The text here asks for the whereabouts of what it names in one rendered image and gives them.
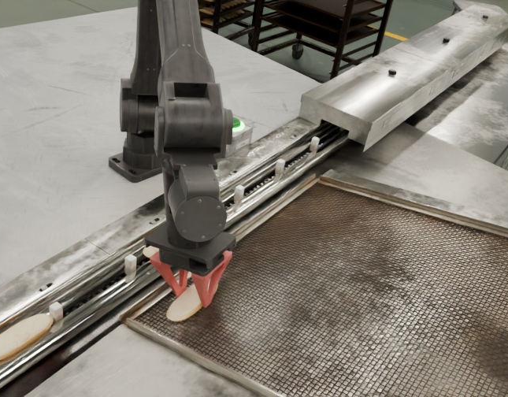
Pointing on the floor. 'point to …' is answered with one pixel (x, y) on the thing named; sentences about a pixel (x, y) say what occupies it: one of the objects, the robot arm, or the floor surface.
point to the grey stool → (472, 5)
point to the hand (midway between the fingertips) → (194, 294)
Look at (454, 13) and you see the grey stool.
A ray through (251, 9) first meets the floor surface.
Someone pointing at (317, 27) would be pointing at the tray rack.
